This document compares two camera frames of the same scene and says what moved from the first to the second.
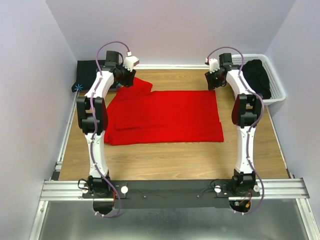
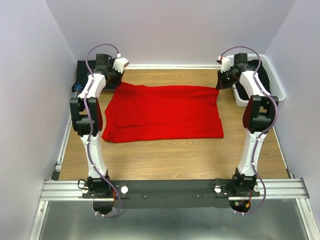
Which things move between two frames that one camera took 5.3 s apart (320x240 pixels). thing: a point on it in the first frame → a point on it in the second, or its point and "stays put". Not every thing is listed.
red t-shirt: [137, 115] stays put
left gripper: [128, 78] → [116, 81]
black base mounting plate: [170, 194] stays put
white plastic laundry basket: [277, 92] stays put
